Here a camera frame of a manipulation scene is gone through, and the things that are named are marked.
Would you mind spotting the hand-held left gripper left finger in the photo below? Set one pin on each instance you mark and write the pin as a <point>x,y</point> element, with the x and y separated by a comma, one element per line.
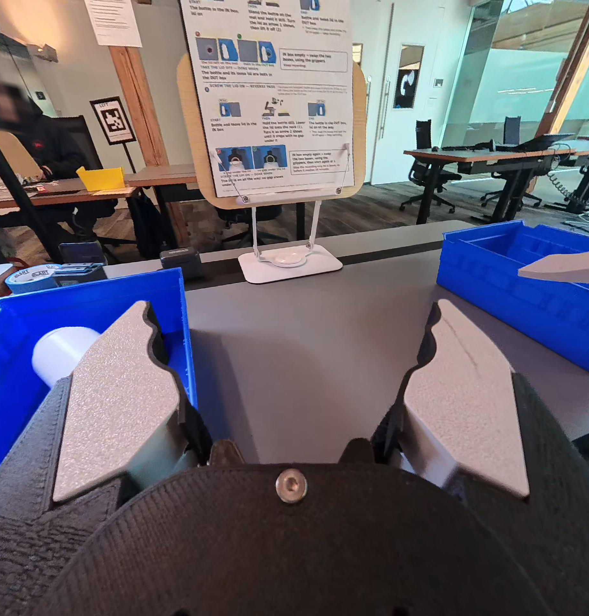
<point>121,399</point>

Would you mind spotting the black backpack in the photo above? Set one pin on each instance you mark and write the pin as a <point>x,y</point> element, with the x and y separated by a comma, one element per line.
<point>147,226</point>

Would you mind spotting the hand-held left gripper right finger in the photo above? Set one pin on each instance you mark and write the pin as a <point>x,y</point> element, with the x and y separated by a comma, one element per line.
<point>463,409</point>

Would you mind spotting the white plastic bottle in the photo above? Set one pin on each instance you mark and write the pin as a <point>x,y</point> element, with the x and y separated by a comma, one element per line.
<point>63,351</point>

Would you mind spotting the dark grey box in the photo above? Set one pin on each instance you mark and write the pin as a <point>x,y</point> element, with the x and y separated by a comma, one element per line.
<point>181,264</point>

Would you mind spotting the dark battery charger case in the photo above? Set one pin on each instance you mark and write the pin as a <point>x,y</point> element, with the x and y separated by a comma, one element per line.
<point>77,276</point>

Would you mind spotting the instruction sign on white stand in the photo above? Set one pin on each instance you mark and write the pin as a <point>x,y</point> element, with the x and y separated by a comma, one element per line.
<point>323,267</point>

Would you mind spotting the yellow plastic bin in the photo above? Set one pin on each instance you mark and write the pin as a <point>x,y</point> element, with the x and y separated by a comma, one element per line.
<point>101,179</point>

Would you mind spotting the white paper notice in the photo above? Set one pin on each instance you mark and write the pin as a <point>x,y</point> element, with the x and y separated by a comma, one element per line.
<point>114,21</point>

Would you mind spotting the black white marker sign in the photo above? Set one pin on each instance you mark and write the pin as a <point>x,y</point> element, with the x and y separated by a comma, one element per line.
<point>114,120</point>

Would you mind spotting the black office chair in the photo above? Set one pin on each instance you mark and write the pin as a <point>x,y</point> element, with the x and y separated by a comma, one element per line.
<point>246,221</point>
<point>512,130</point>
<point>424,134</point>

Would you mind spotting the black laptop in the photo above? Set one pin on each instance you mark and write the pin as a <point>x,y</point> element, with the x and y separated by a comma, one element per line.
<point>544,142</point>

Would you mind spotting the printed instruction sheet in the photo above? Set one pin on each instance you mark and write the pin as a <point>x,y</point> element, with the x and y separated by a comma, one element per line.
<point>275,96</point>

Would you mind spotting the black tripod stand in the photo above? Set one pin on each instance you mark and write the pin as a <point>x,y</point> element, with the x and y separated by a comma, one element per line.
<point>20,192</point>

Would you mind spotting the wooden top office desk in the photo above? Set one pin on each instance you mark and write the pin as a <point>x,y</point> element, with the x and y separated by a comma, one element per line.
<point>164,172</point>
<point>588,147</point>
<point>467,155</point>
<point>82,196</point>

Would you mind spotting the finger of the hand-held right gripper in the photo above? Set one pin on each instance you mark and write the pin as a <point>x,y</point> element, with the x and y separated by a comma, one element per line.
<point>573,267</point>

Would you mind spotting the blue tape roll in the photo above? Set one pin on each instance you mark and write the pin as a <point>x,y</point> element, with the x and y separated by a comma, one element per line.
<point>22,284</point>

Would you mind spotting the white door with window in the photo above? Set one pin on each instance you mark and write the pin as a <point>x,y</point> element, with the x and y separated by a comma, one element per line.
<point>419,144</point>

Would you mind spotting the blue plastic bin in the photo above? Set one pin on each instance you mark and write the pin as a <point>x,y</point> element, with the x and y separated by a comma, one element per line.
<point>491,288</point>
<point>82,308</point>

